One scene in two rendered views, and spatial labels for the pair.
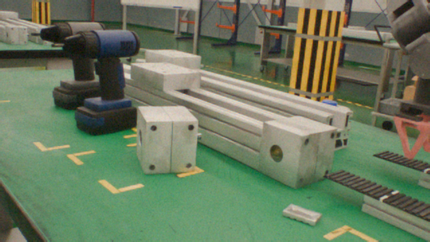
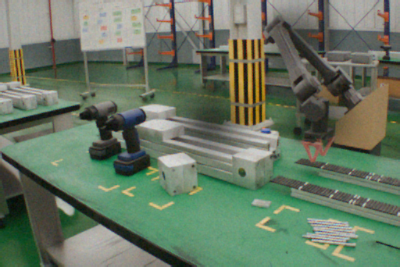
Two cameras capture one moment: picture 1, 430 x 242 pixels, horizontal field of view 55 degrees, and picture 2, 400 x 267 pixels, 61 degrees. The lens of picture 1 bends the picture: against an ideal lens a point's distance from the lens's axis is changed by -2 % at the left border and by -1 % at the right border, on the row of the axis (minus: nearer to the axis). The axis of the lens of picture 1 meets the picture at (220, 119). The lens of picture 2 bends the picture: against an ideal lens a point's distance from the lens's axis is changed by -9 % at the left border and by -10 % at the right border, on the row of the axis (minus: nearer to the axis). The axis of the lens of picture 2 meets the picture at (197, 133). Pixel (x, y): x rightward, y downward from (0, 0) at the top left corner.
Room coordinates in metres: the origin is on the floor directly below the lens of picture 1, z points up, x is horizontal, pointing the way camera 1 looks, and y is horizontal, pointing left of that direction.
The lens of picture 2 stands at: (-0.36, 0.11, 1.27)
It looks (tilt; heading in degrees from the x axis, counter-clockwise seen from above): 16 degrees down; 356
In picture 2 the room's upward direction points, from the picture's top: 3 degrees counter-clockwise
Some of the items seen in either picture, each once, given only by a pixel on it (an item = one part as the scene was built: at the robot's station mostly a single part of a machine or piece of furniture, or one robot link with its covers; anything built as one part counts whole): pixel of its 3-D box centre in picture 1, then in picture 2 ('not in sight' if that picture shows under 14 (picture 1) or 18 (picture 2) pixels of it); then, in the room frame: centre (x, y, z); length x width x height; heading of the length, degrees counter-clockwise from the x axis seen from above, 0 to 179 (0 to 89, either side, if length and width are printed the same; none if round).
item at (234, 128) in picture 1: (163, 99); (161, 144); (1.06, 0.15, 0.82); 0.80 x 0.10 x 0.09; 41
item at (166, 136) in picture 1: (172, 138); (180, 172); (0.74, 0.09, 0.83); 0.11 x 0.10 x 0.10; 110
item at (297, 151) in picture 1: (301, 148); (255, 166); (0.73, -0.15, 0.83); 0.12 x 0.09 x 0.10; 131
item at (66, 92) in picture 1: (69, 65); (97, 131); (1.08, 0.40, 0.89); 0.20 x 0.08 x 0.22; 140
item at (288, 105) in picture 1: (220, 94); (194, 133); (1.19, 0.01, 0.82); 0.80 x 0.10 x 0.09; 41
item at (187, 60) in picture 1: (172, 63); (155, 115); (1.37, 0.17, 0.87); 0.16 x 0.11 x 0.07; 41
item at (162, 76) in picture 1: (164, 81); (160, 132); (1.06, 0.15, 0.87); 0.16 x 0.11 x 0.07; 41
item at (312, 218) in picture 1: (302, 214); (261, 203); (0.56, -0.13, 0.78); 0.05 x 0.03 x 0.01; 59
